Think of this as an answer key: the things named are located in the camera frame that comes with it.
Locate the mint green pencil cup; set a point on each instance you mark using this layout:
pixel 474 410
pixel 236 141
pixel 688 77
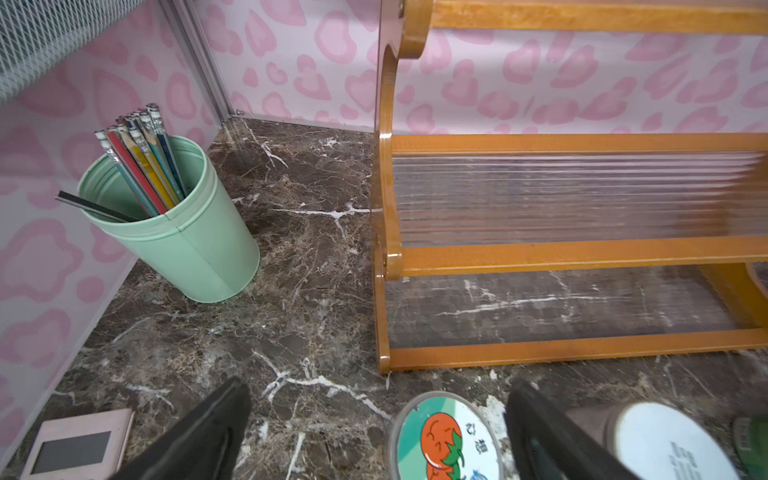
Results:
pixel 202 246

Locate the white lid grey jar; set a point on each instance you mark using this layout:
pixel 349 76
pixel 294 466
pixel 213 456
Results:
pixel 655 441

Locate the pink calculator on table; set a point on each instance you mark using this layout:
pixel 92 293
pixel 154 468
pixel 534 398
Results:
pixel 82 447

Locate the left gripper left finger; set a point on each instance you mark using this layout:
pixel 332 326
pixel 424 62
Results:
pixel 204 444

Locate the tomato lid seed jar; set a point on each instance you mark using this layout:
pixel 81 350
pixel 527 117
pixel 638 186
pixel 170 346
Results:
pixel 440 435

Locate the white mesh side basket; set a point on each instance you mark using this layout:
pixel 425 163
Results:
pixel 37 35

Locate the green label seed jar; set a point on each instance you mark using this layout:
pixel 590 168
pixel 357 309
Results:
pixel 750 443

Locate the coloured pencils bundle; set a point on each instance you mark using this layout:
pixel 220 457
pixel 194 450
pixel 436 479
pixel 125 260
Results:
pixel 144 172

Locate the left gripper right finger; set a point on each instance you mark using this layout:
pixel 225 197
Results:
pixel 547 444

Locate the wooden three-tier shelf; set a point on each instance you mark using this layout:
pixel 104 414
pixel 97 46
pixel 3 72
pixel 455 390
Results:
pixel 727 262

